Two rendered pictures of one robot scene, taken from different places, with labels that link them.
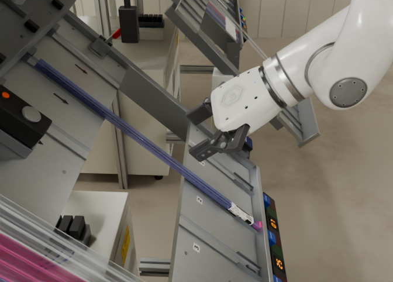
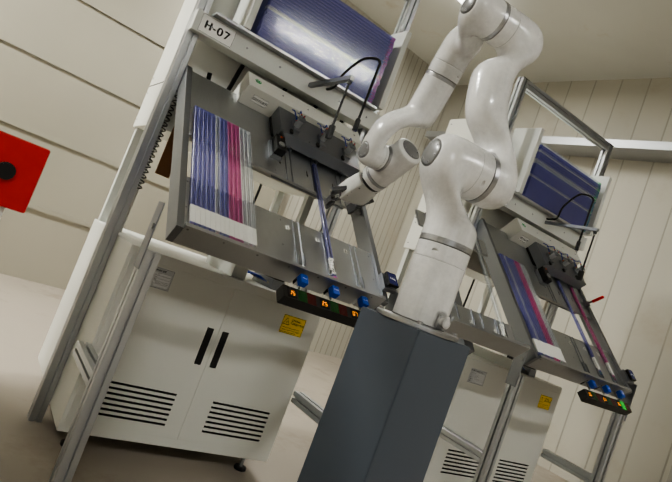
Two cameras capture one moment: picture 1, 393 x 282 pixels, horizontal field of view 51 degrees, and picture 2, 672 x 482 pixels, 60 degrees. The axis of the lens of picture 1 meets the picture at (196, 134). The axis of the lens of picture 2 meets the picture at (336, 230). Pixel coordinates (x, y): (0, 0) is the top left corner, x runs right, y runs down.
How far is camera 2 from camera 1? 1.63 m
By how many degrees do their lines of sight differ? 64
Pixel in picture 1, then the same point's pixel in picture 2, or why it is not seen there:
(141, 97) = (358, 232)
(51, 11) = (335, 155)
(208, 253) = (289, 234)
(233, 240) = (310, 257)
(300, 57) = not seen: hidden behind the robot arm
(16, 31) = (309, 140)
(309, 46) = not seen: hidden behind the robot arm
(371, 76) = (370, 141)
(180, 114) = (368, 246)
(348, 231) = not seen: outside the picture
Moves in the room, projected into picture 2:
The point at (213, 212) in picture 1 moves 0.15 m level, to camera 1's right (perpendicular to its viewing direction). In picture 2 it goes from (317, 247) to (345, 257)
